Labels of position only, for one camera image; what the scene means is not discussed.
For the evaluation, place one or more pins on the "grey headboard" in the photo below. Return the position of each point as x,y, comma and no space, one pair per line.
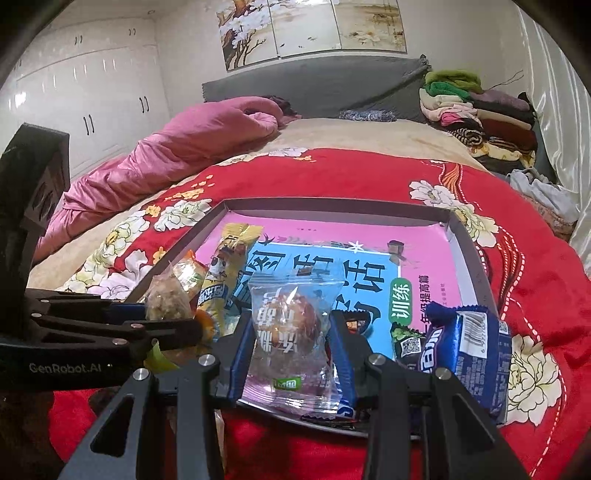
323,87

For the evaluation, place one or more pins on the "pink book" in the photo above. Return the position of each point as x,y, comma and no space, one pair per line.
415,249

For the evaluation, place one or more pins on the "blue snack packet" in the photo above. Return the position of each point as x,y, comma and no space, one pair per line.
480,364

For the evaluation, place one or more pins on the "small clear candy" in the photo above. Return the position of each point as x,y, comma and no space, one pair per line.
189,272

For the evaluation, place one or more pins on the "black green snack packet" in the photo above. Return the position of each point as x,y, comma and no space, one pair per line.
408,344

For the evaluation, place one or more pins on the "clear walnut snack packet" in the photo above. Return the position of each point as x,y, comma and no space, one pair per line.
166,295

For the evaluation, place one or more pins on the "pink quilt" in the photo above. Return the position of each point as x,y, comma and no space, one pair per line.
184,138

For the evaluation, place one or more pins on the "white curtain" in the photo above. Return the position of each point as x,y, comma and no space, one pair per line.
558,138

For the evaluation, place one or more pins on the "pile of light clothing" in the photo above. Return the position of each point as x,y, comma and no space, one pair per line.
542,196

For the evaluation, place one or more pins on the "stack of folded clothes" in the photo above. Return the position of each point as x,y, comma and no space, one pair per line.
485,120

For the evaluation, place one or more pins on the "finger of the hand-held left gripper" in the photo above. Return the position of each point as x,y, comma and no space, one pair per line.
138,333
92,307

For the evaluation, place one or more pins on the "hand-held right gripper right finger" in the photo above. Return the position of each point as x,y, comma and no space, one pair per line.
344,369

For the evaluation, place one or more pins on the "red floral blanket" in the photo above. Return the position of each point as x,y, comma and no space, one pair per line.
531,258

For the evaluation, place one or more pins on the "dark cloth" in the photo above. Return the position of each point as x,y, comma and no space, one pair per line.
284,108

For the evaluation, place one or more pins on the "floral wall painting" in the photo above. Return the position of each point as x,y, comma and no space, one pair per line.
314,27

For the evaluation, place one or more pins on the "clear brown pastry packet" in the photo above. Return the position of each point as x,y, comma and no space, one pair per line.
291,323

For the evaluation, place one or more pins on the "white wardrobe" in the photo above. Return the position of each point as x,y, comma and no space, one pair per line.
92,83

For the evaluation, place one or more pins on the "grey patterned pillow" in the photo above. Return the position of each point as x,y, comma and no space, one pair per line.
367,116

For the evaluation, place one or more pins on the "grey shallow box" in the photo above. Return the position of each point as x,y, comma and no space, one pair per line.
471,258

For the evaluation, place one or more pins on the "yellow snack stick packet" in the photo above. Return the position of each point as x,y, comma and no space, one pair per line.
226,272

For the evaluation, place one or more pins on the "beige bed sheet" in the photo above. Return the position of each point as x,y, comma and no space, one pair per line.
369,134

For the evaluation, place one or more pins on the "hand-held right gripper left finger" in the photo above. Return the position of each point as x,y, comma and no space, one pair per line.
241,364

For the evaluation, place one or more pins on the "light green snack packet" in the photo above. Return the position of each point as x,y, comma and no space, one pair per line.
159,359

